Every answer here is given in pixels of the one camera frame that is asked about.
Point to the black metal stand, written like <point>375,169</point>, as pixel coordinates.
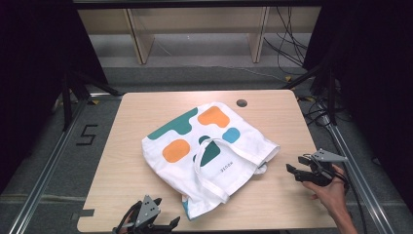
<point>68,100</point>
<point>330,94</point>

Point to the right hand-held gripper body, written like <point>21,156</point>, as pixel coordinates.
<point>319,169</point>

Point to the light wooden shelf unit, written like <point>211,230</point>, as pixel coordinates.
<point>195,19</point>

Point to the white tote bag colourful patches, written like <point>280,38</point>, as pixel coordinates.
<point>195,162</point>

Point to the dark round table grommet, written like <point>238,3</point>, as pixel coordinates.
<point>242,103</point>

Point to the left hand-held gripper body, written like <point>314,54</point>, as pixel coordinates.
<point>147,209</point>

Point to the black overhead beam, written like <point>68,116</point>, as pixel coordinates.
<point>195,3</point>

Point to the aluminium floor rail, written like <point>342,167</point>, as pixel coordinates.
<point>357,169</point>
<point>45,169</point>

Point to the black curtain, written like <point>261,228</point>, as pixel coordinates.
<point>29,65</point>
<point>373,81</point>

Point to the person's right hand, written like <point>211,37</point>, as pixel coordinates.
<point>331,195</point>

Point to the person's left hand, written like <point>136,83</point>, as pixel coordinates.
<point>125,224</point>

